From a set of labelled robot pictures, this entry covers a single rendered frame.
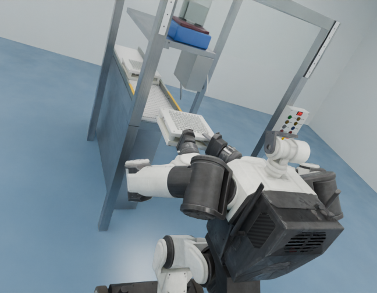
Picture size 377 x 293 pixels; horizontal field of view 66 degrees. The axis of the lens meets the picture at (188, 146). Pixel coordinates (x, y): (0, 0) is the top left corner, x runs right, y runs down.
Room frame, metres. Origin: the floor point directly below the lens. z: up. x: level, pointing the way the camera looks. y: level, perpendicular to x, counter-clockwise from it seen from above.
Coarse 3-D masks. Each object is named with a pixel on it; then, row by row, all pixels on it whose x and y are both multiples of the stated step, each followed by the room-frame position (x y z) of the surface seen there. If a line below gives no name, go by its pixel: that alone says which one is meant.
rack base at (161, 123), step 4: (160, 120) 1.31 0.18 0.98; (160, 124) 1.28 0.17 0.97; (164, 124) 1.28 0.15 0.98; (160, 128) 1.27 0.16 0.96; (164, 128) 1.24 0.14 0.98; (164, 132) 1.21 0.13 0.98; (168, 132) 1.22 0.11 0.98; (164, 136) 1.20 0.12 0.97; (168, 136) 1.19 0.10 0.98; (168, 140) 1.15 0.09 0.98; (176, 140) 1.18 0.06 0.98; (196, 140) 1.26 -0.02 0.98; (168, 144) 1.15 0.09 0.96; (172, 144) 1.16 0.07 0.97; (176, 144) 1.16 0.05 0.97; (196, 144) 1.22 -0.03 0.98; (200, 144) 1.23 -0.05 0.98; (204, 144) 1.25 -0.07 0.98; (200, 148) 1.23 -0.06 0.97; (204, 148) 1.24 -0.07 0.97
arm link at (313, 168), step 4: (300, 164) 1.12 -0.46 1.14; (304, 164) 1.10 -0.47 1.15; (308, 164) 1.10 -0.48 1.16; (312, 164) 1.12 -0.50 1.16; (304, 168) 1.09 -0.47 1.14; (308, 168) 1.08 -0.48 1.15; (312, 168) 1.07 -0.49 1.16; (316, 168) 1.08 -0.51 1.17; (320, 168) 1.10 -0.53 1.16; (312, 172) 1.03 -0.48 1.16
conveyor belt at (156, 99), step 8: (120, 48) 2.56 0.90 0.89; (128, 48) 2.66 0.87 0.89; (120, 56) 2.34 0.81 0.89; (128, 56) 2.42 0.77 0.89; (136, 56) 2.52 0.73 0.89; (152, 88) 1.94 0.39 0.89; (160, 88) 2.00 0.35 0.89; (152, 96) 1.81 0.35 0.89; (160, 96) 1.86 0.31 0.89; (152, 104) 1.68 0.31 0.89; (160, 104) 1.73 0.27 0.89; (168, 104) 1.78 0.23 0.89; (144, 112) 1.52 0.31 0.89; (152, 112) 1.57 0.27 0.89; (144, 120) 1.49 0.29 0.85; (152, 120) 1.52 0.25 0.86
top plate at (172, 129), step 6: (162, 108) 1.36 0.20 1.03; (162, 114) 1.30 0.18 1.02; (168, 114) 1.32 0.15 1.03; (192, 114) 1.44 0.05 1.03; (168, 120) 1.25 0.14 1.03; (204, 120) 1.42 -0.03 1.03; (168, 126) 1.19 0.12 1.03; (174, 126) 1.21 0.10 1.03; (174, 132) 1.16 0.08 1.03; (180, 132) 1.18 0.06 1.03; (210, 132) 1.31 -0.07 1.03; (198, 138) 1.21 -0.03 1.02; (204, 138) 1.23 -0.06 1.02
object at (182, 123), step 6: (174, 114) 1.33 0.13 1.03; (180, 114) 1.36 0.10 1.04; (180, 120) 1.28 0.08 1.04; (186, 120) 1.31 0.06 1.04; (192, 120) 1.34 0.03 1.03; (198, 120) 1.37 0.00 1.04; (180, 126) 1.22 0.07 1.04; (186, 126) 1.25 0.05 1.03; (192, 126) 1.27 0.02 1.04; (198, 126) 1.30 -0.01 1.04
